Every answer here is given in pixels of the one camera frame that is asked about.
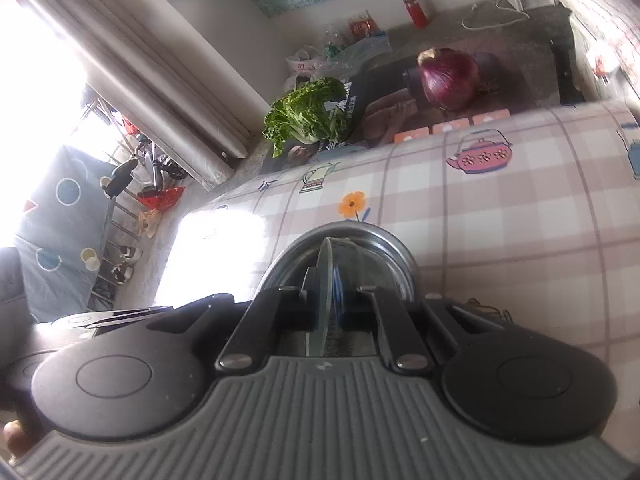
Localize white cable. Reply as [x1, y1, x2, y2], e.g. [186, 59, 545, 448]
[461, 0, 530, 31]

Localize red bottle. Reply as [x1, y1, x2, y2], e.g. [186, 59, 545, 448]
[402, 0, 429, 29]

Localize grey dotted cloth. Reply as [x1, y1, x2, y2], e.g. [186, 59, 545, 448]
[12, 145, 118, 323]

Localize beige curtain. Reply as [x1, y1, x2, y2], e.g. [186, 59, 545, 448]
[0, 0, 273, 191]

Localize red onion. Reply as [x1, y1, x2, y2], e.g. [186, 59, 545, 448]
[417, 47, 482, 112]

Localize white quilted blanket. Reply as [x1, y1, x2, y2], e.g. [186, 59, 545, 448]
[540, 0, 640, 106]

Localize clear plastic bag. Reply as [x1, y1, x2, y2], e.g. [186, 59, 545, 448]
[285, 32, 393, 81]

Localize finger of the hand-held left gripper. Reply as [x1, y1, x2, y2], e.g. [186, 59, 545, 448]
[50, 304, 176, 332]

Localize folded metal stroller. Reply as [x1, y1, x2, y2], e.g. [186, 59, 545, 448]
[132, 132, 188, 196]

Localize napa cabbage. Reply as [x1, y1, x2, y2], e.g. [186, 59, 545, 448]
[263, 77, 351, 157]

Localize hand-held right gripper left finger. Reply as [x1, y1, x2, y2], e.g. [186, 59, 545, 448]
[145, 267, 322, 371]

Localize person's left hand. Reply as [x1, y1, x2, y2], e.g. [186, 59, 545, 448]
[2, 420, 38, 458]

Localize white ceramic plate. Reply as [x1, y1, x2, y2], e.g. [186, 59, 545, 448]
[305, 237, 335, 358]

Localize large stainless steel basin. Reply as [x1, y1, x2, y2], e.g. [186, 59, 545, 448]
[254, 221, 418, 311]

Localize red snack packet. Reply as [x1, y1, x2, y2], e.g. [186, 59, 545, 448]
[348, 11, 377, 37]

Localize crumpled red bag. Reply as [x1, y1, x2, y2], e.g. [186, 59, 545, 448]
[137, 185, 186, 211]

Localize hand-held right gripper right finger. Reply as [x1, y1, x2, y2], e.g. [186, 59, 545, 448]
[332, 267, 511, 376]

